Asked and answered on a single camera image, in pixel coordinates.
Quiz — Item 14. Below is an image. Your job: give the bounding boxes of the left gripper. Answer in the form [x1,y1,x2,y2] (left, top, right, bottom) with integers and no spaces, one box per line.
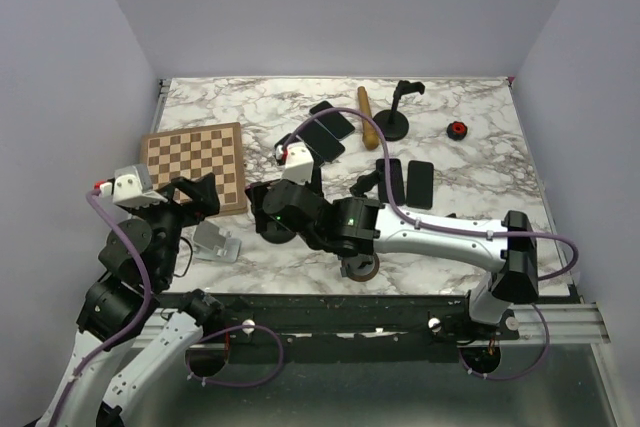
[130,171,221,285]

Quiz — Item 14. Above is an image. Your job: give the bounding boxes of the black pole stand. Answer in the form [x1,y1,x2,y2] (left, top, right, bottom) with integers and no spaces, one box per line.
[373,80,425,142]
[349,169,383,198]
[261,229,296,245]

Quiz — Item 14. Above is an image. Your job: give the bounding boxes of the black phone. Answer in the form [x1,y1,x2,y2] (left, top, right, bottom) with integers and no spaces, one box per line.
[299,122,345,162]

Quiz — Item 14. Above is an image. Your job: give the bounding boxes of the teal phone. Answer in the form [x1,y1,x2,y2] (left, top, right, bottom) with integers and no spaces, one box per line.
[309,100,355,141]

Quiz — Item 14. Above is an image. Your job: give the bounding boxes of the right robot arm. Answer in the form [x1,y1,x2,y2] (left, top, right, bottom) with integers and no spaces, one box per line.
[245,179,539,339]

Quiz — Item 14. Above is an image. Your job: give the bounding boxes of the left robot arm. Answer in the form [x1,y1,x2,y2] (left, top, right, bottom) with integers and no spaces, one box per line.
[36,164,222,426]

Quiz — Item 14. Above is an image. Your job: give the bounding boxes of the silver phone stand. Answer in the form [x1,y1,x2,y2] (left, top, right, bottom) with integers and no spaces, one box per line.
[192,222,242,263]

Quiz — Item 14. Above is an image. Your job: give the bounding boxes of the round wooden base stand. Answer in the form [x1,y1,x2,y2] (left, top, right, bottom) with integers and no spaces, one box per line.
[341,255,380,282]

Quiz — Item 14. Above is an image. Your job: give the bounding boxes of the wooden chessboard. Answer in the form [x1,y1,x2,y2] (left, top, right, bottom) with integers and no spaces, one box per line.
[140,122,248,216]

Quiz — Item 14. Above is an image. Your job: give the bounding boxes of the wooden rolling pin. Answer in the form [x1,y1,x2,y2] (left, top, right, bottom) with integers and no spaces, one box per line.
[357,86,380,151]

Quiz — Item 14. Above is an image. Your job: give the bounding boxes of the red black knob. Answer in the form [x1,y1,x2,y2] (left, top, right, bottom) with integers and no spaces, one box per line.
[446,121,468,141]

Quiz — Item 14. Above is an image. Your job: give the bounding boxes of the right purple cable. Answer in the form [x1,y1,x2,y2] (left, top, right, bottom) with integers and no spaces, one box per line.
[284,107,579,381]

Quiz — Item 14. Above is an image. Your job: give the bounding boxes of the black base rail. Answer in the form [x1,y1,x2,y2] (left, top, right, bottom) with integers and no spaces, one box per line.
[164,291,586,366]

